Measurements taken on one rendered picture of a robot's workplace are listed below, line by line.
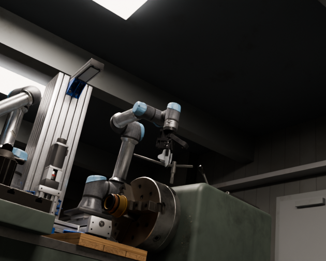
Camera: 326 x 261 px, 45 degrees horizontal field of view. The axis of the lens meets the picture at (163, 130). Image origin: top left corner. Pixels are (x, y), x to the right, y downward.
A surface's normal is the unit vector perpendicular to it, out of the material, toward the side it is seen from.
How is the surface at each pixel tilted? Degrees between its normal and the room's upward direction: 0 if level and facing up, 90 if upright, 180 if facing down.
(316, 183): 90
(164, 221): 105
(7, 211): 90
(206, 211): 90
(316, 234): 90
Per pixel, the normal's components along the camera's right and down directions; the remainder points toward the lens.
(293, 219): -0.80, -0.36
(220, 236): 0.70, -0.20
